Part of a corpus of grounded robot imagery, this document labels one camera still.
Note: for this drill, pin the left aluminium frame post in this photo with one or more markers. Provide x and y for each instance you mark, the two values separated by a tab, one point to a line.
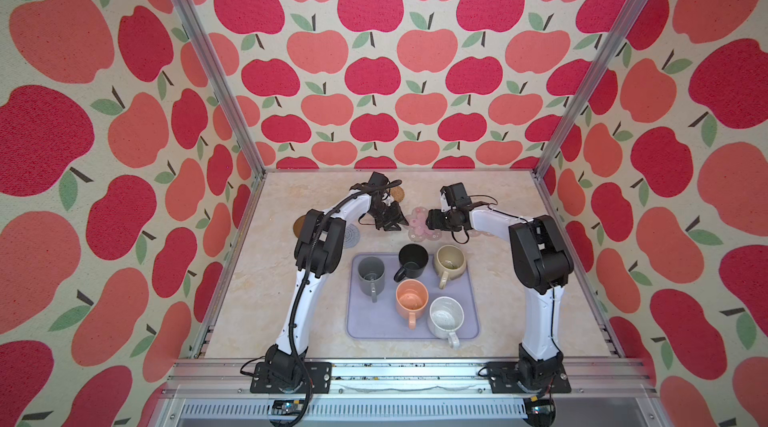
214	71

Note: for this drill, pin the beige mug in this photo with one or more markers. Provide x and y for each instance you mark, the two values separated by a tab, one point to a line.
449	263

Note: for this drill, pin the aluminium frame post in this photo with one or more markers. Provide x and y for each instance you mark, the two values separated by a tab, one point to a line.
214	71
626	19

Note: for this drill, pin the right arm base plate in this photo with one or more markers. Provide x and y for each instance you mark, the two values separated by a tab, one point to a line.
504	378

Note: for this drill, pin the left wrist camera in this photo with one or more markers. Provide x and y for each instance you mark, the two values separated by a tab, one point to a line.
377	182

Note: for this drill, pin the black mug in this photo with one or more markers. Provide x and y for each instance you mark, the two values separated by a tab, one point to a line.
413	259

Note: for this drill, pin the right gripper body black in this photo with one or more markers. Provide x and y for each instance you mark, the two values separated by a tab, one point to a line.
441	219

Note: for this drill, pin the front aluminium rail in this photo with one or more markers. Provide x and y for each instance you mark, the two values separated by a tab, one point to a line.
606	391

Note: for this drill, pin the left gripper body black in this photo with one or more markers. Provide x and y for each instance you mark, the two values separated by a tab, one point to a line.
385	217

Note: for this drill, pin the woven rattan round coaster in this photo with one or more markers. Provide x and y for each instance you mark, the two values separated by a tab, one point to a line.
397	194

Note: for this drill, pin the brown round coaster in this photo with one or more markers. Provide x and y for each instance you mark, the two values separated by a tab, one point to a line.
298	225

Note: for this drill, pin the orange mug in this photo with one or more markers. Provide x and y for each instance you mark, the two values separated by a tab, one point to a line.
412	299

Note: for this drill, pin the grey mug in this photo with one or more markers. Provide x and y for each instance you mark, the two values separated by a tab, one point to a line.
371	277

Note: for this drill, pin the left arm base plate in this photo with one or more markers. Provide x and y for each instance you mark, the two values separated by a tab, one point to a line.
318	376

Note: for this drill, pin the pink flower coaster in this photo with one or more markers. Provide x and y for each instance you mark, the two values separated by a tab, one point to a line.
418	231
472	231

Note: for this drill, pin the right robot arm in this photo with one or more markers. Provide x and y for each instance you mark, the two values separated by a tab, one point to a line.
542	264

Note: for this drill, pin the lavender silicone tray mat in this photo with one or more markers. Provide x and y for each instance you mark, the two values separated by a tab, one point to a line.
379	320

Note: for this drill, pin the right aluminium frame post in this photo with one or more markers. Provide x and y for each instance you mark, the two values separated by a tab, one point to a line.
626	19

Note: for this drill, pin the grey round knitted coaster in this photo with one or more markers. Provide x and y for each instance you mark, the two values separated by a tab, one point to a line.
351	236

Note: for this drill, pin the white mug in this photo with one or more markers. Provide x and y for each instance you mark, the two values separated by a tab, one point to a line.
446	317

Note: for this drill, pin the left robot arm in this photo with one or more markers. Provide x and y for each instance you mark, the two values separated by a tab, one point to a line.
318	253

